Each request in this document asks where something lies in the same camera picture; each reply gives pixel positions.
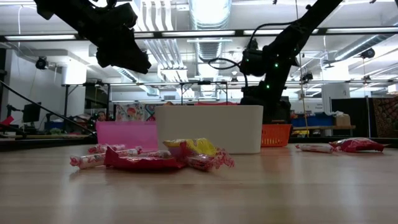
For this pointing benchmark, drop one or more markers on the white ceiling light bar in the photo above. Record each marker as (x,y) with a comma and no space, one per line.
(199,33)
(264,31)
(360,30)
(40,37)

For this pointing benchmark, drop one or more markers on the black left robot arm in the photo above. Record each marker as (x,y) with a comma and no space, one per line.
(62,12)

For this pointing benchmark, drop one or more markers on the black computer monitor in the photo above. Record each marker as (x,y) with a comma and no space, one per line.
(31,112)

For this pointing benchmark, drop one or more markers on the wooden shelf board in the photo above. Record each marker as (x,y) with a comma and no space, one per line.
(323,127)

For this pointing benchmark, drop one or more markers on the yellow candy pack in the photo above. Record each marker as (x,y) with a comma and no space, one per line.
(199,146)

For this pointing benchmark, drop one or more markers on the black ceiling-mounted camera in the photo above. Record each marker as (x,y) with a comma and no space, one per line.
(307,76)
(41,63)
(367,53)

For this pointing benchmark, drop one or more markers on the red Skittles candy pack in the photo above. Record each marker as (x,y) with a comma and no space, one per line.
(140,162)
(357,145)

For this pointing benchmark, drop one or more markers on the black horizontal beam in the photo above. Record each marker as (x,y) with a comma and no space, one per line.
(322,30)

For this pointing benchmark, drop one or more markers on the silver ceiling air duct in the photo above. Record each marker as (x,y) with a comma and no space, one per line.
(210,15)

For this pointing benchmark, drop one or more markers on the colourful patterned poster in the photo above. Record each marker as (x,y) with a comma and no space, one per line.
(130,112)

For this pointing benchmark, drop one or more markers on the pink translucent plastic bin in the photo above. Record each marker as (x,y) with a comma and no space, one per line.
(127,133)

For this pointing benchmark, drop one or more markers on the small orange mesh basket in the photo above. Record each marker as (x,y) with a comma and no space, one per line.
(275,135)

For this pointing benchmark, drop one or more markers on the brown cardboard box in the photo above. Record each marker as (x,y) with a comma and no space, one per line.
(342,120)

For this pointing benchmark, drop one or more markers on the large black screen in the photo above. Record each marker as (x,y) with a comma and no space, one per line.
(286,115)

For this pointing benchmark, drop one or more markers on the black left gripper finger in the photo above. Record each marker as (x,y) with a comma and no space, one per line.
(118,58)
(138,56)

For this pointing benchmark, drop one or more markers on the dark patterned hanging rug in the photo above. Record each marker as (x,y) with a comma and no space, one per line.
(387,118)

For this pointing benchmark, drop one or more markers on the white plastic bin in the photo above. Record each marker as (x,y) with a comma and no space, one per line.
(217,127)

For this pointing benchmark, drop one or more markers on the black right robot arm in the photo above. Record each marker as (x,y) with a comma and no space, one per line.
(304,25)

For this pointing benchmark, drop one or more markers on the blue storage bin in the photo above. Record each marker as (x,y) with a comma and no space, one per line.
(314,121)

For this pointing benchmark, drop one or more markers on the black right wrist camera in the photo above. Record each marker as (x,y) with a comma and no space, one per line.
(255,62)

